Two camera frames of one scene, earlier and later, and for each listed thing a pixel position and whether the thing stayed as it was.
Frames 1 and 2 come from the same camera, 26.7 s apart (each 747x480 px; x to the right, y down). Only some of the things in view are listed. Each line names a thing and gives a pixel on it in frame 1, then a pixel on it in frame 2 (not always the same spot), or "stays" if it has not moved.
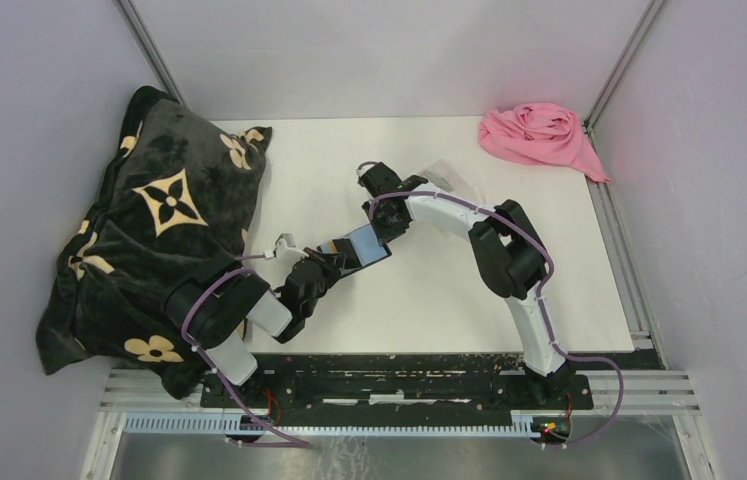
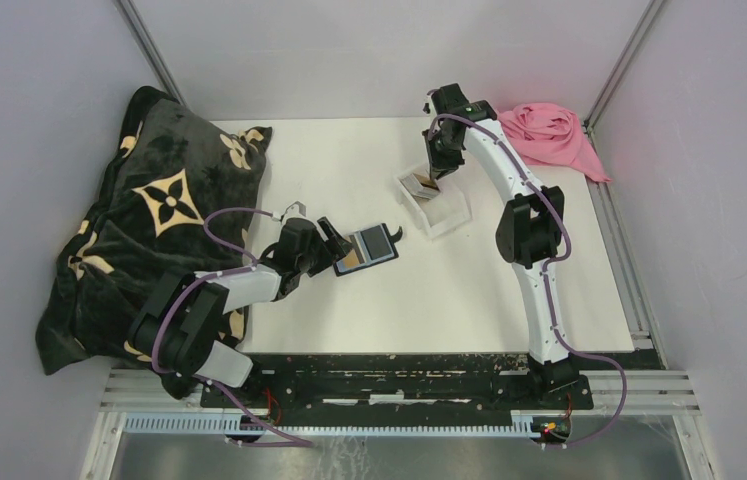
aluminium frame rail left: (148, 48) stays
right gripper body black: (384, 228) to (444, 154)
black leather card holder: (359, 248) stays
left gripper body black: (328, 274) to (322, 253)
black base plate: (398, 381) stays
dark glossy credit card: (344, 246) to (375, 244)
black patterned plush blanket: (176, 202) stays
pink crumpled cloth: (539, 133) stays
